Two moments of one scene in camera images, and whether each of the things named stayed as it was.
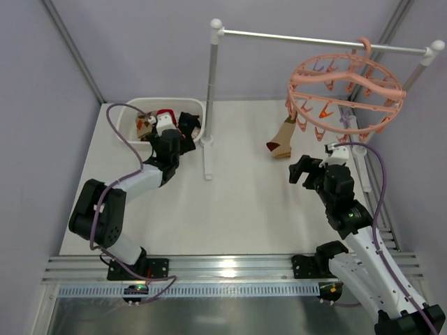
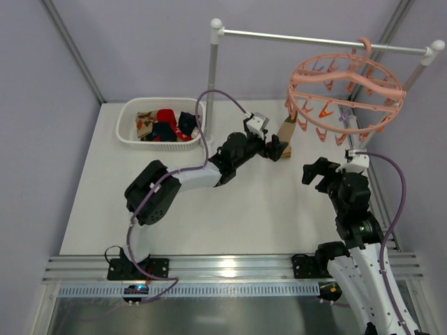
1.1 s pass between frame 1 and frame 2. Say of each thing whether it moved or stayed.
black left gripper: moved
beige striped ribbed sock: stayed
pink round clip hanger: stayed
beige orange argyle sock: stayed
